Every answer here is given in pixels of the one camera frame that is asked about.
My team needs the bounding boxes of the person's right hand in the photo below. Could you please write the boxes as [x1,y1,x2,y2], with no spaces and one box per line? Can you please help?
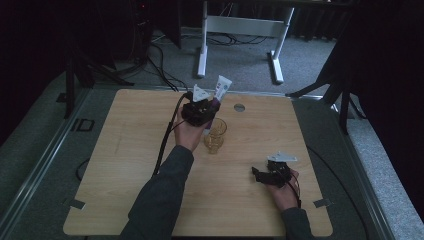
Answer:
[265,168,302,213]

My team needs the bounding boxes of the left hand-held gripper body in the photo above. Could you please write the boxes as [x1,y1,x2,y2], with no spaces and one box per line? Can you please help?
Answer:
[180,83,222,128]

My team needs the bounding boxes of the white and purple toothpaste tube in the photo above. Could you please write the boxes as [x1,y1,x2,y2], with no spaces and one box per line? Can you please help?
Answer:
[203,75,233,136]

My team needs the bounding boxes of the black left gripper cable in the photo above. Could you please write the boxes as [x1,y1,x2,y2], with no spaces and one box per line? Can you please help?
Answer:
[151,91,195,178]

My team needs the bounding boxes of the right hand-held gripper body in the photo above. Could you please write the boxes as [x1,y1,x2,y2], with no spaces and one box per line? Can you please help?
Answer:
[262,151,298,188]

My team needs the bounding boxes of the thin black floor cable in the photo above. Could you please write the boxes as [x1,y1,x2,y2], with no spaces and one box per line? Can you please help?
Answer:
[75,157,92,183]

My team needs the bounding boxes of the dark computer tower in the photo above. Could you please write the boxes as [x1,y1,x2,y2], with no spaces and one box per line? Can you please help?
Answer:
[128,0,155,64]

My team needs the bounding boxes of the person's left hand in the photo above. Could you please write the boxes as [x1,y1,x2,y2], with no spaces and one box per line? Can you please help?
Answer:
[172,108,207,153]

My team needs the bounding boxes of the black metal stand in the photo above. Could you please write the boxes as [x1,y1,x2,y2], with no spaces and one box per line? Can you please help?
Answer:
[285,39,368,136]

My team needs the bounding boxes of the black floor cables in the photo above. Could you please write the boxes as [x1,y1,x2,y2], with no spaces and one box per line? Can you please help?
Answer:
[146,31,269,93]

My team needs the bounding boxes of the grey tape strip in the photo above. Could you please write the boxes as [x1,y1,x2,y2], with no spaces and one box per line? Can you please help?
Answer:
[62,197,86,211]
[312,198,334,209]

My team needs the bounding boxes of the white metal desk frame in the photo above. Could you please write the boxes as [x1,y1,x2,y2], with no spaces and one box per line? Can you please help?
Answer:
[196,0,296,85]

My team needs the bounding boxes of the long black floor cable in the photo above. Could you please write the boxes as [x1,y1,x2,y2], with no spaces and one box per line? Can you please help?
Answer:
[305,145,372,240]

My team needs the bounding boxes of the black tripod stand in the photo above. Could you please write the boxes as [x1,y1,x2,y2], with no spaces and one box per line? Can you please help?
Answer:
[64,39,135,120]

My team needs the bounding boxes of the black rectangular floor frame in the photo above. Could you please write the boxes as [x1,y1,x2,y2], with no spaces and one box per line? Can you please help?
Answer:
[71,117,96,133]

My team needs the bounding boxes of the red and black gripper wire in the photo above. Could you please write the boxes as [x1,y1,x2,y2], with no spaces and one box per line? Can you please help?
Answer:
[288,172,303,210]

